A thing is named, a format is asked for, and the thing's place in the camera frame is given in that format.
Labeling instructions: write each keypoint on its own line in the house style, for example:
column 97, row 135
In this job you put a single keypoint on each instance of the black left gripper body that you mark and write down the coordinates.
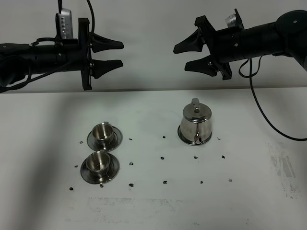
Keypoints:
column 78, row 53

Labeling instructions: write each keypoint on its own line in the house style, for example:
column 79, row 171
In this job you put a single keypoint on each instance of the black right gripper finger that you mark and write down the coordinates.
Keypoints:
column 203, row 65
column 194, row 43

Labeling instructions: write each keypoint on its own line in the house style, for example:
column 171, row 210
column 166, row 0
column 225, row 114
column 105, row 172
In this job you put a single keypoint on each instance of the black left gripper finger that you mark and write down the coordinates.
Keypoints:
column 102, row 67
column 100, row 43

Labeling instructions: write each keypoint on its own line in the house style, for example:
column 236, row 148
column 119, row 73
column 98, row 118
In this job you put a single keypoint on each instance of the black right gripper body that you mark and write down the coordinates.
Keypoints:
column 222, row 44

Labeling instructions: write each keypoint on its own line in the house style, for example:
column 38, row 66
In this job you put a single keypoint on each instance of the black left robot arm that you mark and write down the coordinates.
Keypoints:
column 21, row 64

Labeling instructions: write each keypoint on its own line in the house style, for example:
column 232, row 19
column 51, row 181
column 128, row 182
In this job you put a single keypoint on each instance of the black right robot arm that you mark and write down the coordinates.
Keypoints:
column 287, row 36

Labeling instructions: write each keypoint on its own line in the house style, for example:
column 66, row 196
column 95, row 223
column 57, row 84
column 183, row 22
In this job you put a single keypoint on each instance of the far stainless steel teacup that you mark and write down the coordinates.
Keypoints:
column 103, row 132

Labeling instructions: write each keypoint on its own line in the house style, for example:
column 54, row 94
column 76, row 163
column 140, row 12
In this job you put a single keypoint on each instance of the stainless steel teacup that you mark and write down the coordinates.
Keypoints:
column 103, row 132
column 98, row 162

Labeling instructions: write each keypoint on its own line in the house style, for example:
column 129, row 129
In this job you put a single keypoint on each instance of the stainless steel teapot coaster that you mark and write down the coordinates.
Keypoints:
column 190, row 142

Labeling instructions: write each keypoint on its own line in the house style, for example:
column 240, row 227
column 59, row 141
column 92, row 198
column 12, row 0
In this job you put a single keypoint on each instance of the far stainless steel saucer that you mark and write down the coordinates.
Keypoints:
column 92, row 144

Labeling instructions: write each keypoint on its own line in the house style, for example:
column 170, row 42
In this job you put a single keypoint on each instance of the stainless steel saucer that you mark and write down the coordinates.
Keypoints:
column 93, row 178
column 92, row 144

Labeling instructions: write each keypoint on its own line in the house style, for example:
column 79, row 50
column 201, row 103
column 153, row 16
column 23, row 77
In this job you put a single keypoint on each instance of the near stainless steel teacup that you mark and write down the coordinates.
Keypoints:
column 98, row 162

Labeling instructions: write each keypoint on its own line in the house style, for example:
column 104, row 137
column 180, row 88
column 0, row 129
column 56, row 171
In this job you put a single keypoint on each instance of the near stainless steel saucer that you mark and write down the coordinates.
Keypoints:
column 93, row 178

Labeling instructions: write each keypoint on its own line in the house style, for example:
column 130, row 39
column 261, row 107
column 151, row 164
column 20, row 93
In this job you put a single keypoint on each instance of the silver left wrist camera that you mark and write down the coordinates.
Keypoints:
column 64, row 24

